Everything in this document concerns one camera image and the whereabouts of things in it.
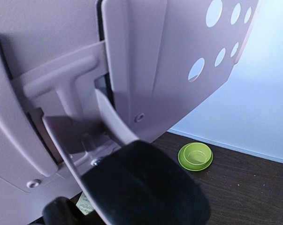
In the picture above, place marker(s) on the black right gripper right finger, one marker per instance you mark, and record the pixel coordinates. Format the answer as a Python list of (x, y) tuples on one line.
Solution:
[(141, 185)]

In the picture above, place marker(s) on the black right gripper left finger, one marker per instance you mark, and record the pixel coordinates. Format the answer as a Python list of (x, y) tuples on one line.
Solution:
[(60, 211)]

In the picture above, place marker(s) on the pink music stand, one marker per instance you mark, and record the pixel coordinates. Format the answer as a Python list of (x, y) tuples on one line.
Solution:
[(156, 60)]

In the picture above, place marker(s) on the green bowl with saucer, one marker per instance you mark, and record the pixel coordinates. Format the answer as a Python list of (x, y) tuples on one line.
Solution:
[(195, 156)]

